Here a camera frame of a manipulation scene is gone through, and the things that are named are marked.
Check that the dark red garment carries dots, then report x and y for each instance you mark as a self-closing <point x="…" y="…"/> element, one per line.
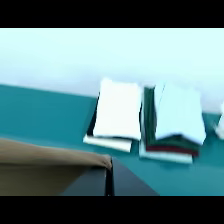
<point x="170" y="149"/>

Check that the pale blue garment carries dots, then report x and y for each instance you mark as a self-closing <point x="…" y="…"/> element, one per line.
<point x="180" y="113"/>

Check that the black garment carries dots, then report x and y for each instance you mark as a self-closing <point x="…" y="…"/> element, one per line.
<point x="92" y="125"/>

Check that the cream garment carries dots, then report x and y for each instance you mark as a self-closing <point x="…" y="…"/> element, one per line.
<point x="110" y="143"/>

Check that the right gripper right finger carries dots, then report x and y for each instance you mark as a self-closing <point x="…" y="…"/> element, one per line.
<point x="126" y="183"/>

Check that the brown garment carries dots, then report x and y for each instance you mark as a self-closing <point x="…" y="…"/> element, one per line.
<point x="36" y="163"/>

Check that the white garment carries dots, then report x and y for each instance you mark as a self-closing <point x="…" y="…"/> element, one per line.
<point x="118" y="110"/>
<point x="220" y="126"/>

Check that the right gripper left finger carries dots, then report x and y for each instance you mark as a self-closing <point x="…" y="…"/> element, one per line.
<point x="93" y="183"/>

